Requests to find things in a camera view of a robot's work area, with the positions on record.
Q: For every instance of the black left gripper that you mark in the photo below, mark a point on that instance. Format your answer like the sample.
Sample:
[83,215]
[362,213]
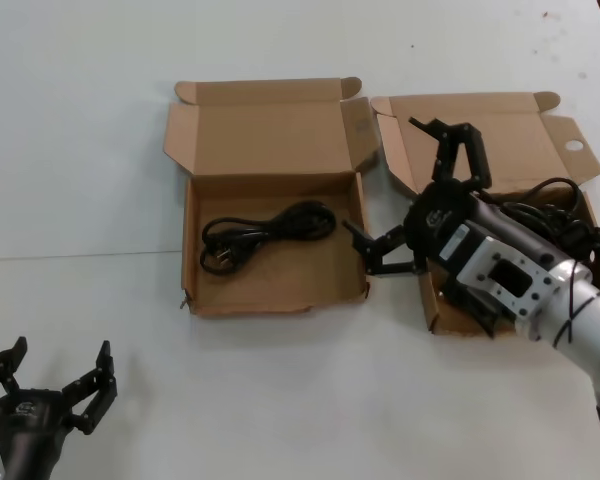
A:
[27,420]

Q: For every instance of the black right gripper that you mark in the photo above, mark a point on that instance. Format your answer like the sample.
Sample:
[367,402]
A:
[440,220]

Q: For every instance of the cardboard box with holed flap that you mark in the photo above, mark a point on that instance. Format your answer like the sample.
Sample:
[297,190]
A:
[520,140]

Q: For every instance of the open brown cardboard box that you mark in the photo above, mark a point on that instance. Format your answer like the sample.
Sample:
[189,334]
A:
[280,290]

